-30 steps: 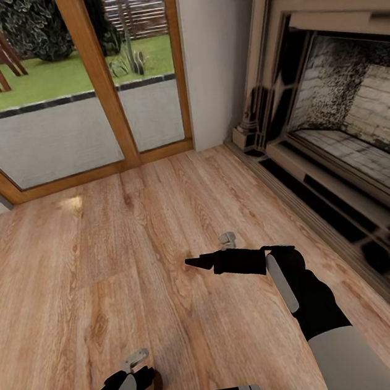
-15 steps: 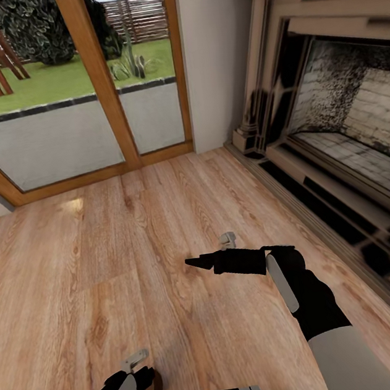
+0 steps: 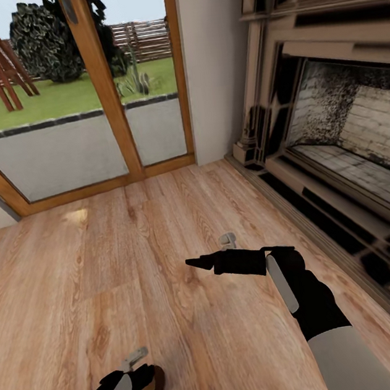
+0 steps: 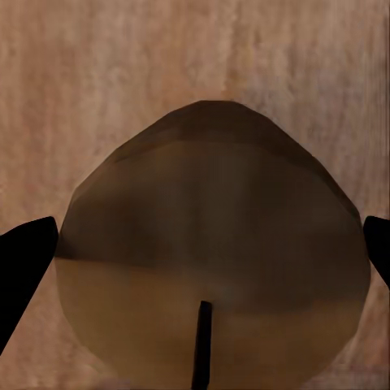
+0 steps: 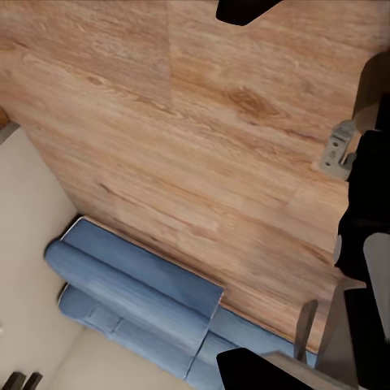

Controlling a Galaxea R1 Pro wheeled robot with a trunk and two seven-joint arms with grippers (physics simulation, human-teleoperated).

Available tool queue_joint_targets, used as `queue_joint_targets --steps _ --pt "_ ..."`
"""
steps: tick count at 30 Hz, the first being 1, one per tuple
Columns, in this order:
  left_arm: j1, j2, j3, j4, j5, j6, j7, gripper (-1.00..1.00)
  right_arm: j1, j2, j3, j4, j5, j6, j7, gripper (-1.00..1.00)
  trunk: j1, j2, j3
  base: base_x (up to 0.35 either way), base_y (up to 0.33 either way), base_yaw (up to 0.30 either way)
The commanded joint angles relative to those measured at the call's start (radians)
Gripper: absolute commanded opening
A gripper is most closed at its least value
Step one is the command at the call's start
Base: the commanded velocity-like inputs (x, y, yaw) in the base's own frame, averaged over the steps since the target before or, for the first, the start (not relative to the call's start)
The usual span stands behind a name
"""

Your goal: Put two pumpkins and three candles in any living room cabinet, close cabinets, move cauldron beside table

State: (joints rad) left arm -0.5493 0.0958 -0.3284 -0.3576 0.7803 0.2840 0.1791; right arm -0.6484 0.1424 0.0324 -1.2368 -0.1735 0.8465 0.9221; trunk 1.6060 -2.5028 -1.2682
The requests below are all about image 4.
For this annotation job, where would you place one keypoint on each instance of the pillar candle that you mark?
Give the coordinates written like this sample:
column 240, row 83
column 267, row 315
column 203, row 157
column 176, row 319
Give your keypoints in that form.
column 213, row 252

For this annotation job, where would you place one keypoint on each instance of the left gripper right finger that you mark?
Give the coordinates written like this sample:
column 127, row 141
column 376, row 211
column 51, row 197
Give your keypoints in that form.
column 377, row 236

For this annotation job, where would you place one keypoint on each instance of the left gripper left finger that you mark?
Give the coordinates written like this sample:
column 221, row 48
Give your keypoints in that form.
column 25, row 253

